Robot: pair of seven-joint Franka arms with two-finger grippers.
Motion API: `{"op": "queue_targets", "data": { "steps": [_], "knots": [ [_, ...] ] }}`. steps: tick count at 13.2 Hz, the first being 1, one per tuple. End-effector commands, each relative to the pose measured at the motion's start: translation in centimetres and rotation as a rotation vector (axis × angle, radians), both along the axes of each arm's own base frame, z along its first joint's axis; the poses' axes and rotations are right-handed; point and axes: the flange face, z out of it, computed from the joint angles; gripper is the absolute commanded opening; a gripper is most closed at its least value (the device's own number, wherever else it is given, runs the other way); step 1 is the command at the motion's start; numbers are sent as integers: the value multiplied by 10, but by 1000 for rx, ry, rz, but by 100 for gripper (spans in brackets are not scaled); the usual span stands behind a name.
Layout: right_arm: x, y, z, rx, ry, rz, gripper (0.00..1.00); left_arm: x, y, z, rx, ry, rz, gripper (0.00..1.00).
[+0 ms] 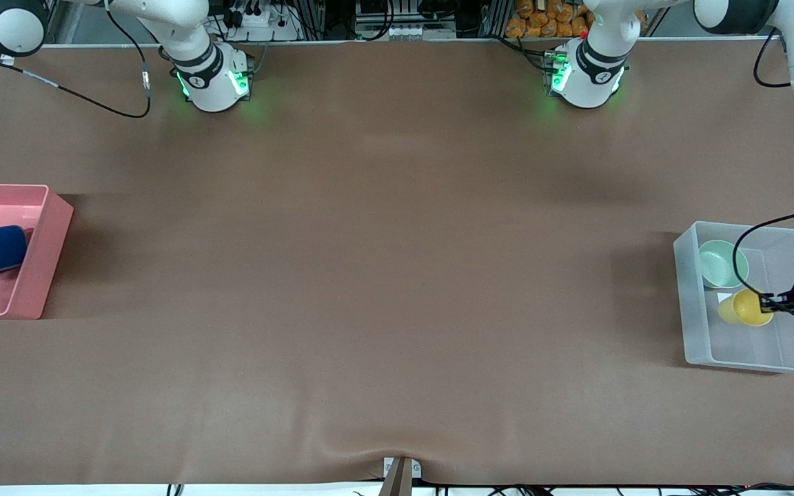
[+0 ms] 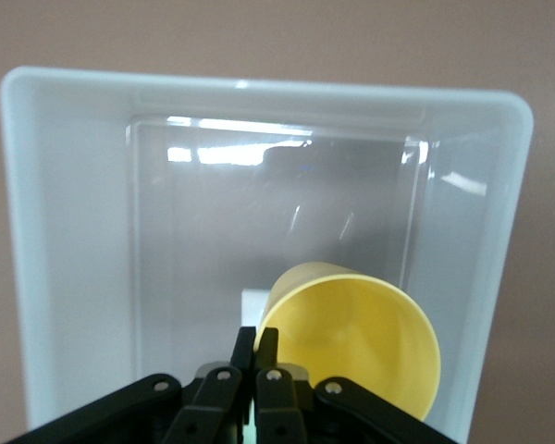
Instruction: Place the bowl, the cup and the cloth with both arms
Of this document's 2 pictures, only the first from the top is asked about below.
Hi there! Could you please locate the silver electrical box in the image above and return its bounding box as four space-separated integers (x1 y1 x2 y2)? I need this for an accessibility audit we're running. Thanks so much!
354 19 460 41

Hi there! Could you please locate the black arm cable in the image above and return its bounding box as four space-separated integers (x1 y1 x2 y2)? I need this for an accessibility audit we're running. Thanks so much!
0 0 153 250
733 31 794 309

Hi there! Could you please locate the brown table mat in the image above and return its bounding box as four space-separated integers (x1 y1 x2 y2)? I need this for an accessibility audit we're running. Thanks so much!
0 38 794 486

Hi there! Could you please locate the clear plastic bin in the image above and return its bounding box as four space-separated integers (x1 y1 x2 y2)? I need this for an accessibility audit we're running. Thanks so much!
673 220 794 375

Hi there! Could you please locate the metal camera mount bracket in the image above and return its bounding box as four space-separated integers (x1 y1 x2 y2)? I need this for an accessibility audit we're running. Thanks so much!
383 456 423 496

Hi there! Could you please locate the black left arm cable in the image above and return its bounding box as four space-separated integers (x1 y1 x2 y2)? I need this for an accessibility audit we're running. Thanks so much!
733 31 794 309

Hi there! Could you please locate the white power strip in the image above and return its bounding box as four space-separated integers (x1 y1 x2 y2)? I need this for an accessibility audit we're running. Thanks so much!
228 6 301 42

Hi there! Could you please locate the orange round objects pile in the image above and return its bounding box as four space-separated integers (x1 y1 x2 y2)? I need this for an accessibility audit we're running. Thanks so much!
505 0 594 39

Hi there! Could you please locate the mint green bowl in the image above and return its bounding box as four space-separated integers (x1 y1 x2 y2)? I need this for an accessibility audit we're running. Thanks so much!
698 239 750 289

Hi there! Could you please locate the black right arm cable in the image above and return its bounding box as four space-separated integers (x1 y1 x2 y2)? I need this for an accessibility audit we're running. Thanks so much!
0 0 153 250

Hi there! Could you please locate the pink plastic bin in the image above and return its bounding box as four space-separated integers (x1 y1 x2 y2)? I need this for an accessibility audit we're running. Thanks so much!
0 183 74 320

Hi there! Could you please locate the yellow cup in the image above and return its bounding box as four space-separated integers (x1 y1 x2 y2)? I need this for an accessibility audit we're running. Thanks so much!
717 289 775 327

